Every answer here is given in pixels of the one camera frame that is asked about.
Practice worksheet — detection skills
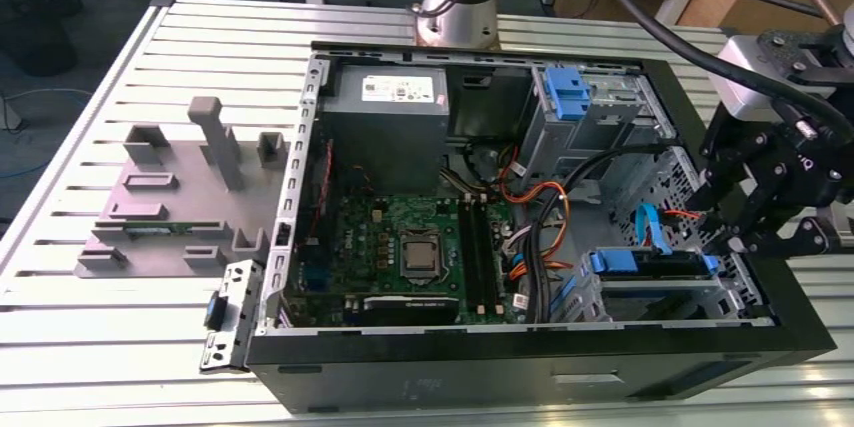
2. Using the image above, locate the grey power supply unit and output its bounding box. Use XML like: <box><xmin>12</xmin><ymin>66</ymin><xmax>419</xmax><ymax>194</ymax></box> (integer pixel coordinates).
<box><xmin>318</xmin><ymin>64</ymin><xmax>452</xmax><ymax>198</ymax></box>

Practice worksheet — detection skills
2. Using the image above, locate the silver CPU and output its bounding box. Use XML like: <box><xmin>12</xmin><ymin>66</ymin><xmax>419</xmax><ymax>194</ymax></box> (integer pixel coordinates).
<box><xmin>399</xmin><ymin>239</ymin><xmax>446</xmax><ymax>271</ymax></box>

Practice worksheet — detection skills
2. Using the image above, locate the silver drive cage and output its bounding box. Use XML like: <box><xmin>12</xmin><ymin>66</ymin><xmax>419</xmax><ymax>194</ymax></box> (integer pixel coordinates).
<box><xmin>519</xmin><ymin>64</ymin><xmax>675</xmax><ymax>183</ymax></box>

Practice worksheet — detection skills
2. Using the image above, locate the black PC case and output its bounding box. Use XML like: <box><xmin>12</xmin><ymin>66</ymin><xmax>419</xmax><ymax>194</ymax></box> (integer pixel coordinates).
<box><xmin>243</xmin><ymin>39</ymin><xmax>839</xmax><ymax>416</ymax></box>

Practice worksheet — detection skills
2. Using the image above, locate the blue VGA connector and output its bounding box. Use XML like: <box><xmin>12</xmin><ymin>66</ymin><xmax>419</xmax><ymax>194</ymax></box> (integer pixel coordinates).
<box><xmin>203</xmin><ymin>290</ymin><xmax>230</xmax><ymax>329</ymax></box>

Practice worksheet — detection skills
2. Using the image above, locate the black bin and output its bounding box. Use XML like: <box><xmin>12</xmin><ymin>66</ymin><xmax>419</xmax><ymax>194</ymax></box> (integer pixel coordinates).
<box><xmin>0</xmin><ymin>0</ymin><xmax>86</xmax><ymax>78</ymax></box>

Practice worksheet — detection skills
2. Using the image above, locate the thick black cable bundle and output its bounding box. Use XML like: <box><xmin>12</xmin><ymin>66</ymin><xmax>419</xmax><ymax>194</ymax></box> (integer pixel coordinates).
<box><xmin>519</xmin><ymin>143</ymin><xmax>673</xmax><ymax>324</ymax></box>

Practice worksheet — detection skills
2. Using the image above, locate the orange wire bundle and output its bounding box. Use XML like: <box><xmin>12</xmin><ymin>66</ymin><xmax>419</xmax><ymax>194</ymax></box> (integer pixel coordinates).
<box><xmin>498</xmin><ymin>180</ymin><xmax>577</xmax><ymax>281</ymax></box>

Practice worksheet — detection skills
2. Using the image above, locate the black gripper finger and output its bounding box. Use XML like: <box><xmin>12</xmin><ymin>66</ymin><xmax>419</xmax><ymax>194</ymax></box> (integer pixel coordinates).
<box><xmin>690</xmin><ymin>119</ymin><xmax>793</xmax><ymax>248</ymax></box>
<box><xmin>730</xmin><ymin>206</ymin><xmax>835</xmax><ymax>259</ymax></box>

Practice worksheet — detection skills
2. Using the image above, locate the hard disk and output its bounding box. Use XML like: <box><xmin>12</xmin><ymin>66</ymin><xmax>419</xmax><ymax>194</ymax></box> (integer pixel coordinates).
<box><xmin>586</xmin><ymin>245</ymin><xmax>722</xmax><ymax>281</ymax></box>

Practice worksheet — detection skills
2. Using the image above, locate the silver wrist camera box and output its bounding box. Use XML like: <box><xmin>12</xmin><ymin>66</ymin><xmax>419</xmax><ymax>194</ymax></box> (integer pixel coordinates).
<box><xmin>717</xmin><ymin>34</ymin><xmax>802</xmax><ymax>118</ymax></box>

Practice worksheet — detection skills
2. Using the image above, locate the green motherboard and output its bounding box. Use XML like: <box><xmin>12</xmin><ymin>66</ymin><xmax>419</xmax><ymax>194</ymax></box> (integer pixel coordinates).
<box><xmin>296</xmin><ymin>191</ymin><xmax>535</xmax><ymax>326</ymax></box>

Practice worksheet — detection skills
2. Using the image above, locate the silver rear latch bracket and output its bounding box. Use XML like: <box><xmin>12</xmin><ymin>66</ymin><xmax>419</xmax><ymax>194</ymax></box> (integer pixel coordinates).
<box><xmin>198</xmin><ymin>259</ymin><xmax>260</xmax><ymax>374</ymax></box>

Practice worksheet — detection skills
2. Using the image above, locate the grey parts rack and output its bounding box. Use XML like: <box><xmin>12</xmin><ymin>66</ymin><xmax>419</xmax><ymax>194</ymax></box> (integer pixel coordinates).
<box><xmin>74</xmin><ymin>95</ymin><xmax>294</xmax><ymax>281</ymax></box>

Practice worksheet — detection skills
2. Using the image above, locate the green RAM stick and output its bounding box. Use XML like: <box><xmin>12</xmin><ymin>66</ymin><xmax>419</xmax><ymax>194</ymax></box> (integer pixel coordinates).
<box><xmin>96</xmin><ymin>220</ymin><xmax>223</xmax><ymax>238</ymax></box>

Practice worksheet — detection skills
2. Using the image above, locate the blue SATA wire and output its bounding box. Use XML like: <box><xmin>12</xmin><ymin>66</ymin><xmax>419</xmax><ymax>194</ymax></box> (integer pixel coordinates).
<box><xmin>637</xmin><ymin>202</ymin><xmax>675</xmax><ymax>256</ymax></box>

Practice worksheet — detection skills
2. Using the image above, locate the black graphics card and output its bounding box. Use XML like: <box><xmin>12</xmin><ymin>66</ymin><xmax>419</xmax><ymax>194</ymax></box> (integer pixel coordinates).
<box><xmin>343</xmin><ymin>294</ymin><xmax>462</xmax><ymax>327</ymax></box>

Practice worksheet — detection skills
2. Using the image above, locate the CPU socket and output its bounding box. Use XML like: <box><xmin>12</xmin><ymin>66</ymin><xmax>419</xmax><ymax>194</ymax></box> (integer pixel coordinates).
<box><xmin>395</xmin><ymin>227</ymin><xmax>456</xmax><ymax>284</ymax></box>

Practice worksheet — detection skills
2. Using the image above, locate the black RAM slot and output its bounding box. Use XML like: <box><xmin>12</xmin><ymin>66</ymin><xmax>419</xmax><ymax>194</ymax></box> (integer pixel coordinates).
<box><xmin>474</xmin><ymin>195</ymin><xmax>509</xmax><ymax>316</ymax></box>

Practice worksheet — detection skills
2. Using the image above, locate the blue drive cage latch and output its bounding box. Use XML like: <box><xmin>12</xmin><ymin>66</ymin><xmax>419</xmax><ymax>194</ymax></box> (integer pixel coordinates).
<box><xmin>543</xmin><ymin>66</ymin><xmax>593</xmax><ymax>122</ymax></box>

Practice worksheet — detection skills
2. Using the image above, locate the metal disk bay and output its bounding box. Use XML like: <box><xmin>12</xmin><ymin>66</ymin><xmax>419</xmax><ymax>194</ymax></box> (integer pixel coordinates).
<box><xmin>579</xmin><ymin>246</ymin><xmax>766</xmax><ymax>323</ymax></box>

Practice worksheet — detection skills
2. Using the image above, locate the yellow black wire bundle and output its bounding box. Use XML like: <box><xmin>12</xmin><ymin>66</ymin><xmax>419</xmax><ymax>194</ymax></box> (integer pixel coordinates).
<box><xmin>438</xmin><ymin>166</ymin><xmax>493</xmax><ymax>201</ymax></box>

